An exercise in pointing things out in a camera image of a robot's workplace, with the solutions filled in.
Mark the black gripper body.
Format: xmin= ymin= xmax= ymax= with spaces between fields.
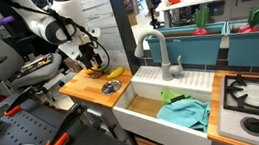
xmin=75 ymin=40 xmax=102 ymax=62

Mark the yellow banana plush toy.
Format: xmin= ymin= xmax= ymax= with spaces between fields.
xmin=106 ymin=65 xmax=126 ymax=80

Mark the silver pot lid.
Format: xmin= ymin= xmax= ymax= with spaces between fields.
xmin=100 ymin=79 xmax=124 ymax=96

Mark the gray toy faucet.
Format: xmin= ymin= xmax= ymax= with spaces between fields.
xmin=130 ymin=26 xmax=186 ymax=85

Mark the white toy sink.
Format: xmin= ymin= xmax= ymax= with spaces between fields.
xmin=106 ymin=55 xmax=226 ymax=145

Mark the red radish toy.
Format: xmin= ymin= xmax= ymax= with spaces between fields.
xmin=189 ymin=4 xmax=215 ymax=38
xmin=234 ymin=2 xmax=259 ymax=35

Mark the gray toy stove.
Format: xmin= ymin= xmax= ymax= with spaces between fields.
xmin=210 ymin=71 xmax=259 ymax=145

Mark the whitewashed wood back panel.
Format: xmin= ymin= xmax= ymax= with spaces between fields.
xmin=68 ymin=0 xmax=131 ymax=76

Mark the green cloth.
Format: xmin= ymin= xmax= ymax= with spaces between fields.
xmin=159 ymin=84 xmax=194 ymax=106

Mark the teal planter box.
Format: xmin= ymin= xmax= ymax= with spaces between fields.
xmin=222 ymin=17 xmax=259 ymax=78
xmin=144 ymin=18 xmax=232 ymax=75

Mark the teal cloth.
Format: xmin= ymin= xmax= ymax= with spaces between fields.
xmin=154 ymin=94 xmax=215 ymax=139

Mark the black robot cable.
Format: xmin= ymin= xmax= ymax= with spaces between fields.
xmin=8 ymin=0 xmax=113 ymax=83

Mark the black frame post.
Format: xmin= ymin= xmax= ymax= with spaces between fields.
xmin=106 ymin=0 xmax=143 ymax=78

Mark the purple handle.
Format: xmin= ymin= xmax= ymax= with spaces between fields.
xmin=0 ymin=14 xmax=17 ymax=28

